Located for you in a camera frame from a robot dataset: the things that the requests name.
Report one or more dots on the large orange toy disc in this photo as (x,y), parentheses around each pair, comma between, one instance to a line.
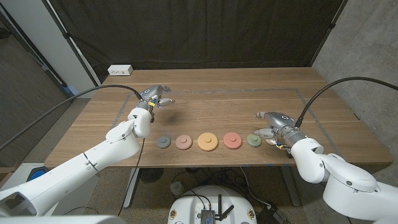
(207,143)

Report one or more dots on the dusty pink toy disc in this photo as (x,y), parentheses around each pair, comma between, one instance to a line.
(183,143)

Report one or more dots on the black fabric backdrop curtain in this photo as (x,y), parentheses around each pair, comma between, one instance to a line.
(202,31)

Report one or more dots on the black foot pedal blue pads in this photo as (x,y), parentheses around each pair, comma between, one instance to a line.
(36,174)

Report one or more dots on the smallest beige toy disc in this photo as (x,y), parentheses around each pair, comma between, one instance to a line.
(270,142)

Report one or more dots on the grey tape workspace outline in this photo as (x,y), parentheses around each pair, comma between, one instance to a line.
(217,91)

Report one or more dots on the white power strip box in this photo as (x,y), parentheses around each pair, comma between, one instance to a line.
(119,70)

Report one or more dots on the black power brick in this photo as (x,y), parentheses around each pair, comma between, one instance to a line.
(270,215)

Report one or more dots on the black backdrop frame pole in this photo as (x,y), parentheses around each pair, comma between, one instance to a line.
(331,26)
(71,43)

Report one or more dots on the white table leg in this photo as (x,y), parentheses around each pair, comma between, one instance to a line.
(132,183)

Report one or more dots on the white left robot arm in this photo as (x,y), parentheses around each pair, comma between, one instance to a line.
(77,168)

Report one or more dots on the coral red toy disc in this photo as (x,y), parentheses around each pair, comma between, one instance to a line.
(232,142)

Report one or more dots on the grey radio box with antennas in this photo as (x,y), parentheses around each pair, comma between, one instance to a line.
(207,215)

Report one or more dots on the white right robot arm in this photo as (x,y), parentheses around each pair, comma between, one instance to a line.
(342,180)

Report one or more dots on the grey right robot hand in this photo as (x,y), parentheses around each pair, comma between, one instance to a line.
(283,124)

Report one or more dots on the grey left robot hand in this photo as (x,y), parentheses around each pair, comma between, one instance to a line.
(152,93)

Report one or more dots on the small grey toy disc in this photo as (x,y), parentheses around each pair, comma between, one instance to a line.
(163,143)

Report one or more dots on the black round floor fan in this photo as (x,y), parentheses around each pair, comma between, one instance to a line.
(151,175)

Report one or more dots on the grey round floor object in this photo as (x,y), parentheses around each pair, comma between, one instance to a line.
(177,188)

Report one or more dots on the white robot torso base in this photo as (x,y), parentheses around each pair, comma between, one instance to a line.
(186,205)

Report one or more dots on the dark grey table leg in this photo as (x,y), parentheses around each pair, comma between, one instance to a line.
(290,186)

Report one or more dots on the green toy disc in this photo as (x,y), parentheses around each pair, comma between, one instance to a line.
(253,142)

